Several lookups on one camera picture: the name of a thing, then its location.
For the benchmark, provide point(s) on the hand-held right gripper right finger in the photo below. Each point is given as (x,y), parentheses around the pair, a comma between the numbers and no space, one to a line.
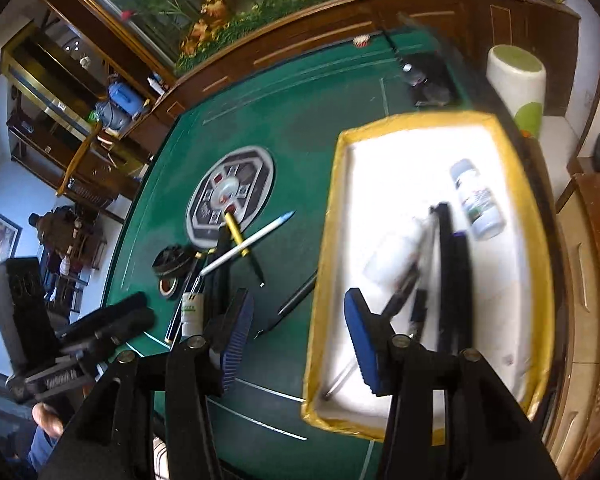
(360,340)

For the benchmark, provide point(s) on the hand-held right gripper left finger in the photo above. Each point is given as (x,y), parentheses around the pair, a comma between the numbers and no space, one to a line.
(235,340)

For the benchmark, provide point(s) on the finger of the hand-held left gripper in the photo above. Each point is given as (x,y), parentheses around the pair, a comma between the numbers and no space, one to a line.
(115,327)
(127,305)

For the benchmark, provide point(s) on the black tape roll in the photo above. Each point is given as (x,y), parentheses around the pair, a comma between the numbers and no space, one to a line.
(162,265)

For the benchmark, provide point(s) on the black pen with silver tip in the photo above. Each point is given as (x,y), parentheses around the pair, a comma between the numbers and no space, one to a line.
(402,290)

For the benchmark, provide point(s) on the long black marker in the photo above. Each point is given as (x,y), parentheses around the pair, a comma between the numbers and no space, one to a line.
(220,270)

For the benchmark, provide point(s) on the yellow rimmed white tray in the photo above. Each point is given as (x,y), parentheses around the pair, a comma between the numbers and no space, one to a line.
(405,170)

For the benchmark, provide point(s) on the person's left hand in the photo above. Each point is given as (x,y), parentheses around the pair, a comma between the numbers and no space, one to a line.
(47,417)

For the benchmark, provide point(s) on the small white green label bottle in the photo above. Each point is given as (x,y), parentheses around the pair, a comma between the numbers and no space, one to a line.
(192,315)

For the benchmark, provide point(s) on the thin black pen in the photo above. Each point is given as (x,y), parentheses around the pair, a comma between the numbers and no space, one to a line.
(292,300)

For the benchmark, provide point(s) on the plain white bottle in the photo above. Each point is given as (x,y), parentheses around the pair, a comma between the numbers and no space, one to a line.
(392,255)

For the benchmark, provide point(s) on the white pen with blue cap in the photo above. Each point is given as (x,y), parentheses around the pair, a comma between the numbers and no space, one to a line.
(260,235)

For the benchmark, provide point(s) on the wooden chair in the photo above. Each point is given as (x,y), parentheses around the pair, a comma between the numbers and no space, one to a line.
(75,165)

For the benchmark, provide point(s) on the round mahjong table control panel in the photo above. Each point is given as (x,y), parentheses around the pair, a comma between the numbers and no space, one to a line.
(245,170)

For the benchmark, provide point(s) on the white bottle with grey cap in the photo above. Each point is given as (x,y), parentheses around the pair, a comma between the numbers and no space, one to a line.
(480,205)

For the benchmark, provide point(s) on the grey water jug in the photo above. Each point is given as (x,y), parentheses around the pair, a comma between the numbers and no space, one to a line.
(111,116)

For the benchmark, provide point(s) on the wooden glass cabinet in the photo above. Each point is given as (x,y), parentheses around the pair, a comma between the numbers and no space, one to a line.
(40,90)

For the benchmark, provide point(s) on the white squeeze bottle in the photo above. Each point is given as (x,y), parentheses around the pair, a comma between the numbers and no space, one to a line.
(155,86)

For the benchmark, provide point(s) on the small red white object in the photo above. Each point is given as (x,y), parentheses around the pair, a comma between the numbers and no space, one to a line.
(362,40)

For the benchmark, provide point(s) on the artificial flower display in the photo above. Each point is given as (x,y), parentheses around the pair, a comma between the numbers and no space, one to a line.
(230,0)

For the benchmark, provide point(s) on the framed wall picture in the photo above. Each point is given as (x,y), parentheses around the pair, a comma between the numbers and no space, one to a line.
(0,240)

